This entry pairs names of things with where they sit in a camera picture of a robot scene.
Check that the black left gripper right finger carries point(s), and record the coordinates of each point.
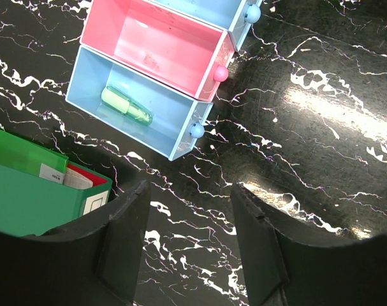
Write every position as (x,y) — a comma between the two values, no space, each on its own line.
(287,262)

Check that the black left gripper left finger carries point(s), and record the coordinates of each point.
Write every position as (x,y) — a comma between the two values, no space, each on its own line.
(93,260)

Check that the light blue drawer bin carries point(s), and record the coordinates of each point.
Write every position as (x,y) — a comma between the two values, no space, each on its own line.
(178,120)

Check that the green transparent highlighter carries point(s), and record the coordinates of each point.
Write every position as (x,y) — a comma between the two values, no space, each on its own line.
(125,105)

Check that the pink drawer bin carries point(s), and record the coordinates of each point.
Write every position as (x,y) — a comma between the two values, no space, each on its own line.
(170,47)

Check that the sky blue drawer bin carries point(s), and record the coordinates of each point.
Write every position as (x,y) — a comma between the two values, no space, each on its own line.
(234,16)

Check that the green plastic folder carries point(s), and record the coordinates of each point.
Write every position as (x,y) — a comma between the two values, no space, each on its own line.
(28,157)

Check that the black marble pattern mat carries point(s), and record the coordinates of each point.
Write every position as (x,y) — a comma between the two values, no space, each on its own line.
(301,122)

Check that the green ring binder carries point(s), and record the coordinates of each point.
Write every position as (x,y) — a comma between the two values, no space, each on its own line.
(30,205)

